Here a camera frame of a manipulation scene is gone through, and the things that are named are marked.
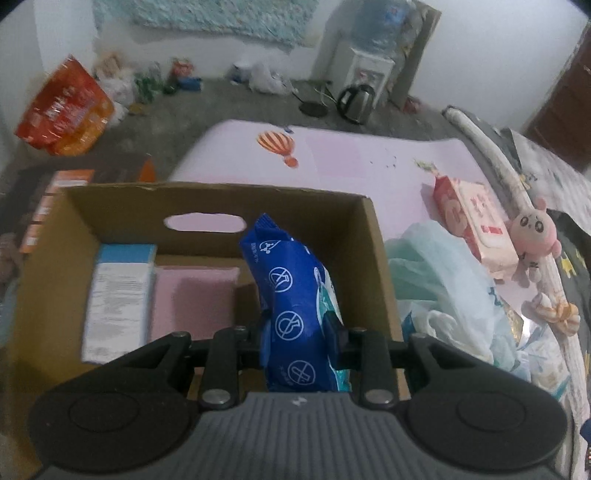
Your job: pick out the pink round plush doll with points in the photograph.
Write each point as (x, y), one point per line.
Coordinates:
(534, 236)

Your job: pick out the orange striped towel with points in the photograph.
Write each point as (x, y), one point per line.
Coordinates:
(563, 315)

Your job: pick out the blue water bottle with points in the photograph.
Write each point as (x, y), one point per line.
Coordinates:
(378, 25)

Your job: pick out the floral blue wall cloth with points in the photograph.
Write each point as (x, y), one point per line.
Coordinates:
(283, 22)

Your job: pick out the red snack bag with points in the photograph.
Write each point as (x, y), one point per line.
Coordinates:
(68, 115)

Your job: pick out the white plastic bag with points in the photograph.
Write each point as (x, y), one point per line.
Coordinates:
(443, 291)

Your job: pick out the blue wet wipes pack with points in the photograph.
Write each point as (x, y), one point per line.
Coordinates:
(295, 293)

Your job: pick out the steel electric kettle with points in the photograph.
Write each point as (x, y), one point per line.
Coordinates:
(356, 103)

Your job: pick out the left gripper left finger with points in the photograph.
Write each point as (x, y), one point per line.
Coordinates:
(232, 369)

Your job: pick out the white water dispenser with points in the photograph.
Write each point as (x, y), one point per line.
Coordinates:
(351, 66)

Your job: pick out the grey patterned quilt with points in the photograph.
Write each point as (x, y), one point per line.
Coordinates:
(567, 194)

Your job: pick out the blue white carton box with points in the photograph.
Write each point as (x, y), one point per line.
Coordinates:
(117, 311)

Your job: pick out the pink glitter sponge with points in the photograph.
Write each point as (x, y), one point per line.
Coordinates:
(197, 300)

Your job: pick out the brown cardboard box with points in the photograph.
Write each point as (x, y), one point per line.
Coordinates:
(190, 225)

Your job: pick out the pink wet wipes pack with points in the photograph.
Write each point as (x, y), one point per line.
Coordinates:
(469, 212)

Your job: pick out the rolled white blanket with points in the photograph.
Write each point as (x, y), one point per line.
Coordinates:
(572, 460)

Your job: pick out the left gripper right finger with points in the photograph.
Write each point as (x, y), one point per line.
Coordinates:
(366, 353)

